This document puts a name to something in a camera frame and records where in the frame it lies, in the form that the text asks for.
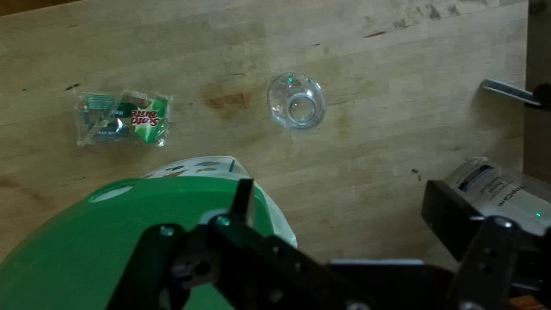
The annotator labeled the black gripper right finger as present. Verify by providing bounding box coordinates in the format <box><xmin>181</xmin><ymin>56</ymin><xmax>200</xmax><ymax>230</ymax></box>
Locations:
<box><xmin>420</xmin><ymin>180</ymin><xmax>551</xmax><ymax>310</ymax></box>

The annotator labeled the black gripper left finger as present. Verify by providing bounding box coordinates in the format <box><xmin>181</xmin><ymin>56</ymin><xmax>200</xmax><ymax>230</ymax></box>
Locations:
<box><xmin>109</xmin><ymin>178</ymin><xmax>358</xmax><ymax>310</ymax></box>

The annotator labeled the green bin lid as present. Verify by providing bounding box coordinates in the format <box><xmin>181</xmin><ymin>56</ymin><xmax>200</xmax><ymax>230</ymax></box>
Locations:
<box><xmin>0</xmin><ymin>175</ymin><xmax>289</xmax><ymax>310</ymax></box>

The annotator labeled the white compost bin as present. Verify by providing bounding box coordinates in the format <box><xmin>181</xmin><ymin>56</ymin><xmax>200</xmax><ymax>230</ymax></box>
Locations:
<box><xmin>143</xmin><ymin>154</ymin><xmax>300</xmax><ymax>249</ymax></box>

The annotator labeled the small clear water bottle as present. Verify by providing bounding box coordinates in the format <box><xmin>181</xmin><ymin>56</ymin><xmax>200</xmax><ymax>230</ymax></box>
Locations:
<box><xmin>265</xmin><ymin>71</ymin><xmax>327</xmax><ymax>132</ymax></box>

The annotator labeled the grey device with green light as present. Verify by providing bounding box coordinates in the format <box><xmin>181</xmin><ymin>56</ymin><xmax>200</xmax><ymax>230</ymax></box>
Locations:
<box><xmin>446</xmin><ymin>156</ymin><xmax>551</xmax><ymax>240</ymax></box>

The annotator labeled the silver metal bar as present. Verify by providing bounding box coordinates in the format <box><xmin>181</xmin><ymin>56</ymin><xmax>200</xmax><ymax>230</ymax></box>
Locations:
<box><xmin>479</xmin><ymin>78</ymin><xmax>544</xmax><ymax>111</ymax></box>

